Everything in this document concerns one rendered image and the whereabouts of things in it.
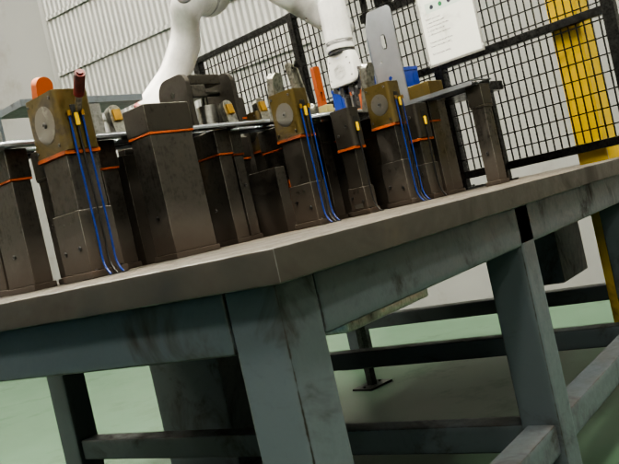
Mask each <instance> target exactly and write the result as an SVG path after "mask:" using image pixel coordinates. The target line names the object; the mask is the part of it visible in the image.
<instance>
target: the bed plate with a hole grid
mask: <svg viewBox="0 0 619 464"><path fill-rule="evenodd" d="M618 174H619V157H614V158H610V159H605V160H602V161H597V162H593V163H589V164H584V165H580V164H578V165H574V166H570V167H565V168H558V169H554V170H549V171H545V172H541V173H536V174H532V175H528V176H524V177H519V178H518V179H516V180H511V181H510V182H506V183H502V184H497V185H493V186H489V187H486V186H483V187H478V188H474V189H470V190H467V191H461V192H457V193H454V194H451V195H448V196H443V197H438V198H435V199H432V200H428V201H423V202H420V203H412V204H407V205H404V206H399V207H394V208H391V209H388V208H387V209H382V210H384V211H379V212H376V213H371V214H367V215H359V216H355V217H347V218H344V219H340V220H342V221H337V220H336V221H337V222H333V223H329V224H325V225H320V226H313V227H308V228H304V229H300V230H294V231H289V232H286V233H281V234H276V235H272V236H268V237H263V238H257V239H254V240H250V241H246V242H242V243H239V244H234V245H229V246H225V247H221V248H220V249H215V250H211V251H208V252H204V253H199V254H195V255H192V256H188V257H183V258H179V259H176V260H171V261H163V262H158V263H151V264H148V265H143V266H140V267H136V268H132V269H129V271H127V272H123V273H115V274H112V275H106V276H102V277H99V278H95V279H90V280H86V281H81V282H76V283H71V284H59V282H57V286H54V287H50V288H45V289H41V290H38V291H33V292H28V293H24V294H19V295H14V296H5V297H0V331H11V330H16V329H22V328H27V327H32V326H38V325H43V324H49V323H54V322H60V321H66V320H71V319H81V318H86V317H92V316H97V315H103V314H109V313H113V312H119V311H125V310H130V309H136V308H141V307H152V306H156V305H162V304H168V303H173V302H179V301H184V300H190V299H195V298H200V297H206V296H216V295H222V294H227V293H233V292H238V291H243V290H249V289H254V288H260V287H266V286H271V285H277V284H283V283H286V282H289V281H292V280H295V279H298V278H301V277H304V276H307V275H310V274H313V273H317V272H320V271H323V270H326V269H329V268H332V267H334V266H337V265H341V264H344V263H347V262H350V261H354V260H357V259H360V258H363V257H366V256H368V255H371V254H374V253H377V252H381V251H384V250H386V249H391V248H394V247H397V246H400V245H402V244H405V243H408V242H411V241H414V240H417V239H420V238H425V237H428V236H431V235H434V234H437V233H439V232H442V231H445V230H448V229H451V228H454V227H456V226H462V225H465V224H468V223H471V222H473V221H476V220H479V219H482V218H485V217H488V216H490V215H495V214H499V213H502V212H505V211H507V210H510V209H513V208H516V207H519V206H522V205H524V204H527V203H532V202H535V201H539V200H541V199H544V198H547V197H550V196H553V195H556V194H558V193H561V192H564V191H569V190H572V189H575V188H578V187H581V186H584V185H587V184H590V183H592V182H595V181H598V180H603V179H606V178H609V177H611V176H614V175H618Z"/></svg>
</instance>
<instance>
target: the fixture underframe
mask: <svg viewBox="0 0 619 464"><path fill-rule="evenodd" d="M598 212H599V214H600V219H601V226H602V230H603V235H604V239H605V243H606V248H607V251H608V256H609V261H610V264H611V269H612V273H613V281H614V285H615V290H616V294H617V298H618V303H619V174H618V175H614V176H611V177H609V178H606V179H603V180H598V181H595V182H592V183H590V184H587V185H584V186H581V187H578V188H575V189H572V190H569V191H564V192H561V193H558V194H556V195H553V196H550V197H547V198H544V199H541V200H539V201H535V202H532V203H527V204H524V205H522V206H519V207H516V208H513V209H510V210H507V211H505V212H502V213H499V214H495V215H490V216H488V217H485V218H482V219H479V220H476V221H473V222H471V223H468V224H465V225H462V226H456V227H454V228H451V229H448V230H445V231H442V232H439V233H437V234H434V235H431V236H428V237H425V238H420V239H417V240H414V241H411V242H408V243H405V244H402V245H400V246H397V247H394V248H391V249H386V250H384V251H381V252H377V253H374V254H371V255H368V256H366V257H363V258H360V259H357V260H354V261H350V262H347V263H344V264H341V265H337V266H334V267H332V268H329V269H326V270H323V271H320V272H317V273H313V274H310V275H307V276H304V277H301V278H298V279H295V280H292V281H289V282H286V283H283V284H277V285H271V286H266V287H260V288H254V289H249V290H243V291H238V292H233V293H227V294H222V295H216V296H206V297H200V298H195V299H190V300H184V301H179V302H173V303H168V304H162V305H156V306H152V307H141V308H136V309H130V310H125V311H119V312H113V313H109V314H103V315H97V316H92V317H86V318H81V319H71V320H66V321H60V322H54V323H49V324H43V325H38V326H32V327H27V328H22V329H16V330H11V331H0V382H4V381H12V380H20V379H29V378H37V377H46V378H47V382H48V387H49V391H50V394H51V399H52V403H53V410H54V414H55V419H56V422H57V426H58V431H59V435H60V438H61V443H62V447H63V451H64V458H65V463H66V464H104V459H121V458H239V457H261V458H262V462H263V464H355V463H354V460H353V456H358V455H417V454H476V453H500V454H499V455H498V456H497V457H496V458H495V459H494V460H493V461H492V462H491V463H490V464H583V462H582V458H581V454H580V450H579V445H578V438H577V434H578V433H579V432H580V430H581V429H582V428H583V427H584V425H585V424H586V423H587V422H588V421H589V419H590V418H591V417H592V416H593V414H594V413H595V412H596V411H597V410H598V409H599V408H600V407H601V405H602V404H603V403H604V402H605V401H606V399H607V398H608V397H609V396H610V395H611V393H612V392H613V391H614V390H615V388H616V387H617V386H618V385H619V322H610V323H602V324H592V325H584V326H575V327H566V328H557V329H554V328H553V324H552V320H551V316H550V311H549V307H557V306H565V305H573V304H580V303H589V302H596V301H603V300H610V299H609V296H608V291H607V287H606V283H602V284H589V285H582V286H575V287H568V288H561V289H554V290H547V291H545V290H544V285H549V284H561V283H565V282H566V281H568V280H569V279H571V278H573V277H574V276H576V275H577V274H579V273H581V272H583V271H584V270H586V269H587V268H588V265H587V261H586V256H585V252H584V248H583V244H582V239H581V235H580V231H579V226H578V221H579V220H581V219H583V218H586V217H588V216H590V215H594V214H596V213H598ZM485 262H486V266H487V270H488V274H489V278H490V283H491V286H492V291H493V296H494V297H492V298H485V299H477V300H471V301H463V302H457V303H449V304H443V305H435V306H429V307H416V308H408V309H402V310H399V309H401V308H403V307H406V306H408V305H411V304H413V303H414V302H416V301H418V300H420V299H422V298H425V297H427V296H428V292H427V288H428V287H431V286H433V285H435V284H439V283H441V282H443V281H445V280H447V279H450V278H451V277H453V276H455V275H458V274H460V273H463V272H466V271H468V270H470V269H472V268H474V267H476V266H478V265H480V264H483V263H485ZM496 313H497V315H498V320H499V324H500V329H501V332H502V334H496V335H487V336H478V337H470V338H460V339H451V340H443V341H433V342H417V343H408V344H399V345H391V346H381V347H372V342H371V339H370V334H369V330H368V329H374V328H382V327H390V326H397V325H405V324H413V323H420V322H428V321H436V320H443V319H458V318H466V317H473V316H481V315H489V314H496ZM363 326H365V330H366V335H367V338H368V346H369V348H364V349H359V346H358V341H357V337H356V330H357V329H359V328H361V327H363ZM342 333H346V335H347V340H348V343H349V348H350V350H346V351H337V352H329V348H328V343H327V340H326V335H334V334H342ZM601 347H606V348H605V349H604V350H603V351H602V352H601V353H600V354H599V355H598V356H597V357H596V358H595V359H594V360H593V361H592V362H591V363H590V364H589V365H588V366H587V367H586V368H585V369H584V370H583V371H582V372H581V373H580V374H579V375H578V376H577V377H576V378H575V379H574V380H573V381H572V382H571V383H570V384H569V385H568V386H567V387H566V383H565V379H564V375H563V370H562V366H561V362H560V357H559V353H558V351H569V350H579V349H589V348H601ZM237 355H238V356H239V363H240V367H241V371H242V375H243V379H244V384H245V388H246V392H247V396H248V400H249V404H250V408H251V416H252V420H253V424H254V427H249V428H228V429H206V430H184V431H163V432H141V433H119V434H98V432H97V427H96V424H95V420H94V415H93V411H92V407H91V403H90V399H89V395H88V388H87V383H86V380H85V375H84V373H87V372H96V371H104V370H112V369H121V368H129V367H138V366H146V365H162V364H171V363H179V362H188V361H196V360H204V359H213V358H221V357H230V356H237ZM496 356H507V359H508V366H509V370H510V374H511V379H512V383H513V388H514V391H515V396H516V400H517V404H518V408H519V413H520V416H509V417H486V418H465V419H443V420H422V421H400V422H378V423H345V418H344V414H343V410H342V405H341V402H340V397H339V393H338V388H337V385H336V380H335V376H334V372H333V371H339V370H342V371H345V370H355V369H364V368H371V367H381V366H392V365H411V364H423V363H433V362H443V361H454V360H464V359H474V358H486V357H496Z"/></svg>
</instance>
